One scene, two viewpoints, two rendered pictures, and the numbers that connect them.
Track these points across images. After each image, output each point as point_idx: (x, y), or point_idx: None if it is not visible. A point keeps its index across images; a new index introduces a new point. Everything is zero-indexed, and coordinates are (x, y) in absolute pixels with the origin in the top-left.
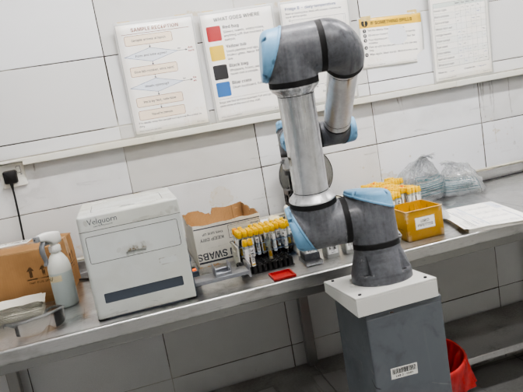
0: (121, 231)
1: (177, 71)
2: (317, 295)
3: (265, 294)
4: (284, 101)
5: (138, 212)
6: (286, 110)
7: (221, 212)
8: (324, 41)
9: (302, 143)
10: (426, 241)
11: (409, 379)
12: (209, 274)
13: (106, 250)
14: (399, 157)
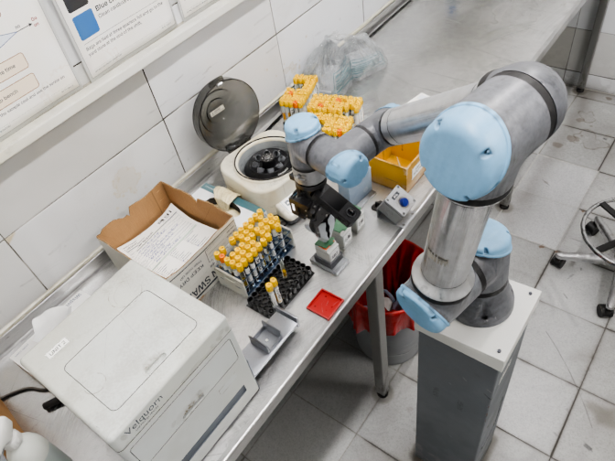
0: (171, 404)
1: (1, 16)
2: None
3: (325, 339)
4: (470, 210)
5: (186, 369)
6: (468, 219)
7: (142, 206)
8: (555, 124)
9: (474, 245)
10: (422, 188)
11: (505, 372)
12: (249, 347)
13: (159, 438)
14: (297, 42)
